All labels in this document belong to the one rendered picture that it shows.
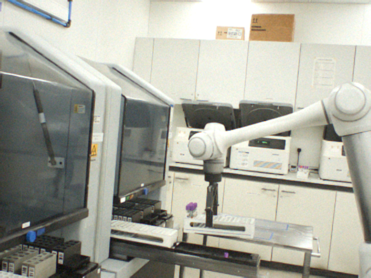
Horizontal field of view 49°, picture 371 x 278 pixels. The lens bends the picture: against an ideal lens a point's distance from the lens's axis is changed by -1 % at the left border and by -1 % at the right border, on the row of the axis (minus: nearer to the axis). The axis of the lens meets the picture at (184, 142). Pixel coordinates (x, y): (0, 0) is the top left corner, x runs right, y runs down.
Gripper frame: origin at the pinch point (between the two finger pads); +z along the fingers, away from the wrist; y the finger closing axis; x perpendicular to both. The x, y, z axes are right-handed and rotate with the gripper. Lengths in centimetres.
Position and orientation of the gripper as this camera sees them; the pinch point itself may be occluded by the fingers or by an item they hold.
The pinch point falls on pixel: (211, 219)
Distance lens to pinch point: 179.6
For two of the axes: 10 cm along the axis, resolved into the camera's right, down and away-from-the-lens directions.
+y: 2.5, -0.3, 9.7
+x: -9.7, -0.4, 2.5
